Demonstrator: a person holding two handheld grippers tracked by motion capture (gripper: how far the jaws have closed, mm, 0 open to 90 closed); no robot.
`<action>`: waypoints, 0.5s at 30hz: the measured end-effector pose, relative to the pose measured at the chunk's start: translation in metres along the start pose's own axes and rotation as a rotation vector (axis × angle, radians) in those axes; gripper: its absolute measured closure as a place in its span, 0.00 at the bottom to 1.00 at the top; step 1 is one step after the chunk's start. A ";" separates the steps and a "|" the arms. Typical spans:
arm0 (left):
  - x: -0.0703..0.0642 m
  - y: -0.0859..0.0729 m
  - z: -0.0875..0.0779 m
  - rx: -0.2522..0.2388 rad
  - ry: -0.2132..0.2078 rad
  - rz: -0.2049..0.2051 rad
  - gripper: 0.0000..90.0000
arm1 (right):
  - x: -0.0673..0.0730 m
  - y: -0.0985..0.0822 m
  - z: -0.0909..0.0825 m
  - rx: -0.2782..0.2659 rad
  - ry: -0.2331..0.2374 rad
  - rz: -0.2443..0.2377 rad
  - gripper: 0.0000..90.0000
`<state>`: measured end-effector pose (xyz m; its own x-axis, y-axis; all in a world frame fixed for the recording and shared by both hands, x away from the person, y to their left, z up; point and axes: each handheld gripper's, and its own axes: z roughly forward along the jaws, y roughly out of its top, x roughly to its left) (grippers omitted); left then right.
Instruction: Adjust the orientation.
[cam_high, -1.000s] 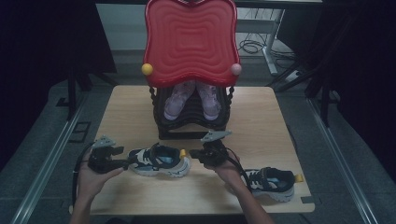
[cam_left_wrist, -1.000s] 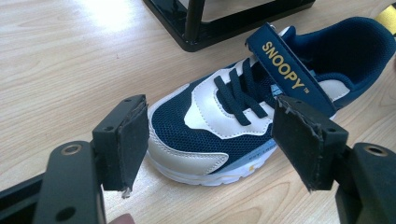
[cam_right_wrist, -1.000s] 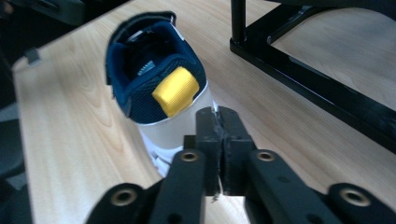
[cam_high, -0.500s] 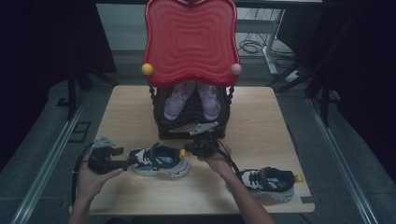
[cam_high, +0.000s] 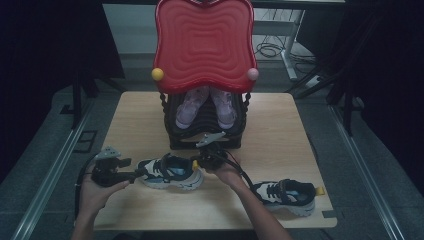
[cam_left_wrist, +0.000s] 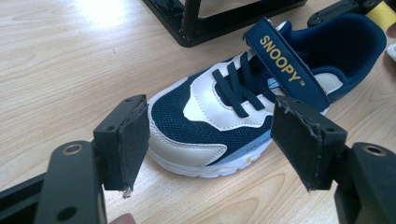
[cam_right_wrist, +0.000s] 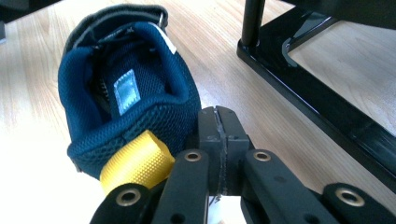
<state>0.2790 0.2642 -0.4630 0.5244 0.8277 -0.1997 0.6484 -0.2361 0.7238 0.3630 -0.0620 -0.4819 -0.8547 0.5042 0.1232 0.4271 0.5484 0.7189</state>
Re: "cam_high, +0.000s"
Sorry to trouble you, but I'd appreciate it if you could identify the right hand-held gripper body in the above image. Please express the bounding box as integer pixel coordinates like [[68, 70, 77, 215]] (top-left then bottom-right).
[[195, 131, 231, 171]]

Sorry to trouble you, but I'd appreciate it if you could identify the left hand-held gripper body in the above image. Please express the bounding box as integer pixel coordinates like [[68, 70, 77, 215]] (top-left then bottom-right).
[[91, 145, 134, 188]]

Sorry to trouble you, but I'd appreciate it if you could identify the navy and white sneaker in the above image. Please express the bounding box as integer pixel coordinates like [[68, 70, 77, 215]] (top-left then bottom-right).
[[251, 178, 326, 218], [136, 153, 205, 192]]

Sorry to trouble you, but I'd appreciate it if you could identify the purple sandal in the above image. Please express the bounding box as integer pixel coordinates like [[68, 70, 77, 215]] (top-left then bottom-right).
[[174, 85, 211, 130], [209, 87, 238, 130]]

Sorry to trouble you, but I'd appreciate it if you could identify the red and black shoe rack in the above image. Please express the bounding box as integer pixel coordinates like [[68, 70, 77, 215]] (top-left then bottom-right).
[[151, 0, 260, 151]]

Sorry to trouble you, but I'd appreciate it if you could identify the person's right hand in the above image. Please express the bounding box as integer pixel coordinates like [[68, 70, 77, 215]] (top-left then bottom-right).
[[203, 161, 246, 191]]

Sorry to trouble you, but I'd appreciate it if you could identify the person's left hand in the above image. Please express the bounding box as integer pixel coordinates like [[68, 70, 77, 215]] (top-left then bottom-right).
[[78, 174, 130, 218]]

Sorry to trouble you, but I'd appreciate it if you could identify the black metal stand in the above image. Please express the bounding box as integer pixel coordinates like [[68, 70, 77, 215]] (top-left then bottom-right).
[[59, 70, 128, 131]]

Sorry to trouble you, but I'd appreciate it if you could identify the white power strip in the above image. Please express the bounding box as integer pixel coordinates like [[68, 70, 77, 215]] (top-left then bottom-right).
[[304, 74, 326, 89]]

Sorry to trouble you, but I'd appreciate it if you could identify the black tripod stand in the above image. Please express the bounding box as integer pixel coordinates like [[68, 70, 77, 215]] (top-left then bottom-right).
[[284, 59, 364, 138]]

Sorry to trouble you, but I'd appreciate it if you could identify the dark curtain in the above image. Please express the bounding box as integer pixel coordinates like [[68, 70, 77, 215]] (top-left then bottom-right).
[[296, 0, 424, 198], [0, 0, 126, 184]]

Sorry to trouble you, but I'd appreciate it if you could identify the metal floor rail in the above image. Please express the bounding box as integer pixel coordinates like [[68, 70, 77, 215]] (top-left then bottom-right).
[[328, 104, 406, 240], [11, 99, 96, 240]]

